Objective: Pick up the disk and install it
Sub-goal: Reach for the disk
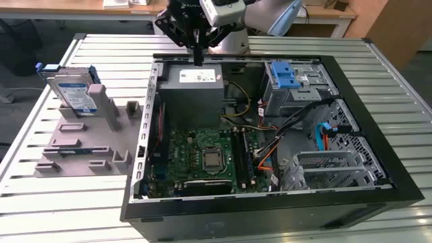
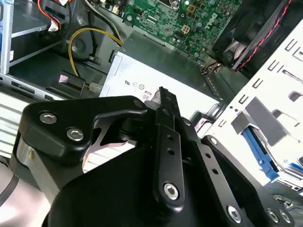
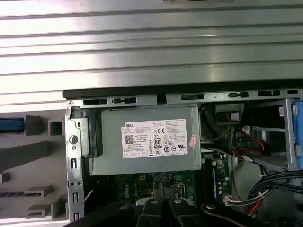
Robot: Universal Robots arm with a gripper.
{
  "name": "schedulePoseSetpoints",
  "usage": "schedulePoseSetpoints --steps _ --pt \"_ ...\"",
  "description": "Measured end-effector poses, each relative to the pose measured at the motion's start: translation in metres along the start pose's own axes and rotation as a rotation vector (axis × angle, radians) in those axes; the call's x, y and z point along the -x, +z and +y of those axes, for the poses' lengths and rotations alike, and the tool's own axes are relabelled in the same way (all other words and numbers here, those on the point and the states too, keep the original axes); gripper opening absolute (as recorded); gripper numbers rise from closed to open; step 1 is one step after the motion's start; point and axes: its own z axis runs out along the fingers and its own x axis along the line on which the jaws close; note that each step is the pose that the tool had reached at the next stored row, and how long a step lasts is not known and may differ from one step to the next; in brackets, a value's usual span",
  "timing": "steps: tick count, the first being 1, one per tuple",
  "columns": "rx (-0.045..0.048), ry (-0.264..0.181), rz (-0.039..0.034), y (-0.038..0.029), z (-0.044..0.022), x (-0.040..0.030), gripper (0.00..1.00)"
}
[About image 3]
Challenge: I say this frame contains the metal optical drive bay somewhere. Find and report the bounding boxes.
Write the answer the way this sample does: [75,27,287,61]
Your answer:
[250,98,303,173]

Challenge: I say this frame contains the yellow power wires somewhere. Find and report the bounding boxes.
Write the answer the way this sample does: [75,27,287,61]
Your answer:
[201,113,231,142]

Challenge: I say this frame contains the installed RAM stick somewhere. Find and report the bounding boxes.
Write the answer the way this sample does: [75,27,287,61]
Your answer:
[213,162,220,201]

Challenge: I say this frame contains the black open PC case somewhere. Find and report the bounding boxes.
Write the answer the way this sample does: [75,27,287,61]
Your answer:
[62,88,303,227]

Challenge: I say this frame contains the blue drive latch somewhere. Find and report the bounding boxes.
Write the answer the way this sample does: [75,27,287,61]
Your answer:
[292,101,303,170]

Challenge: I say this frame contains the grey power supply unit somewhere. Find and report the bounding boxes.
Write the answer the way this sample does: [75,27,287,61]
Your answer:
[89,106,202,177]

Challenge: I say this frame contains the black wire bundle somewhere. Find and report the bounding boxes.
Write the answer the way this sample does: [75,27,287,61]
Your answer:
[246,165,303,215]

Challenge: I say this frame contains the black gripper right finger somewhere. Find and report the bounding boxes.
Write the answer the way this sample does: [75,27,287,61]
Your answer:
[168,198,303,227]

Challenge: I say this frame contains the green motherboard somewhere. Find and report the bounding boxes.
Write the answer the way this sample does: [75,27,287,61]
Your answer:
[94,151,234,213]

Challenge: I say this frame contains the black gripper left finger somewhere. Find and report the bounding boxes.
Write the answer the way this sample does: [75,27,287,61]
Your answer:
[68,198,164,227]

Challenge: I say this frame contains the grey parts rack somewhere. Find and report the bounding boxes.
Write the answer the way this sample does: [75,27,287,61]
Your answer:
[0,110,71,223]

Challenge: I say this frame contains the red orange wire bundle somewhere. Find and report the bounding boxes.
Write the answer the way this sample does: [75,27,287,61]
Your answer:
[235,125,272,158]

